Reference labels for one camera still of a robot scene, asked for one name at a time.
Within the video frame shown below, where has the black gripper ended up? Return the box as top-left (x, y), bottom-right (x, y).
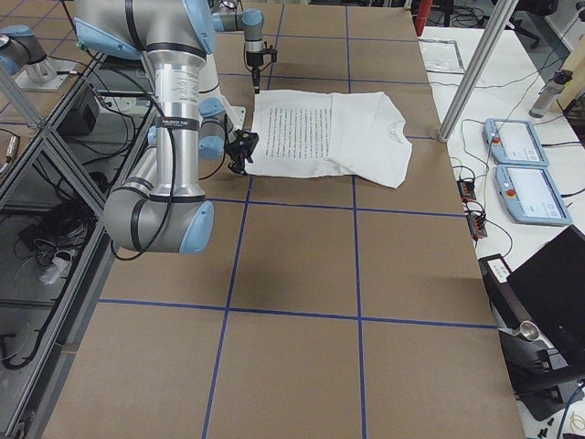
top-left (244, 39), bottom-right (265, 91)
top-left (227, 129), bottom-right (259, 175)

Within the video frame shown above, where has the white printed t-shirt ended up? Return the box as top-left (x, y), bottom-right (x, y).
top-left (246, 90), bottom-right (412, 188)

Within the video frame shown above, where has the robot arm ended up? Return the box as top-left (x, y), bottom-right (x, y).
top-left (74, 1), bottom-right (266, 256)
top-left (212, 8), bottom-right (270, 94)

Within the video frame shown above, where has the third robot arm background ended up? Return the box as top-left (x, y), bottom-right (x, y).
top-left (1, 25), bottom-right (65, 91)

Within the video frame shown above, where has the plastic document sleeve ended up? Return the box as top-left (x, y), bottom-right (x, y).
top-left (419, 38), bottom-right (465, 74)

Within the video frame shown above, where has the orange black adapter box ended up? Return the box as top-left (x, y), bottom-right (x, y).
top-left (457, 178), bottom-right (477, 202)

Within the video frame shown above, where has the far teach pendant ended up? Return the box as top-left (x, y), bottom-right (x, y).
top-left (483, 118), bottom-right (549, 167)

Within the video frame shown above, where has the teach pendant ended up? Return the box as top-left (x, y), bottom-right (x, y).
top-left (495, 165), bottom-right (572, 226)
top-left (483, 118), bottom-right (549, 167)

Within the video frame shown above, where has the near teach pendant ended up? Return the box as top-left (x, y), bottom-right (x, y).
top-left (495, 165), bottom-right (572, 226)

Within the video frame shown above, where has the grey water bottle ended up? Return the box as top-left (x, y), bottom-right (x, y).
top-left (528, 70), bottom-right (573, 118)

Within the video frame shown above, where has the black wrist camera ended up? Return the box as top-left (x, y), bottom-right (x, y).
top-left (263, 43), bottom-right (278, 63)

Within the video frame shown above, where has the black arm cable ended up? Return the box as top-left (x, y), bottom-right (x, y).
top-left (90, 49), bottom-right (229, 262)

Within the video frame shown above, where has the aluminium frame post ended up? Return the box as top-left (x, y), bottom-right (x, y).
top-left (438, 0), bottom-right (518, 143)

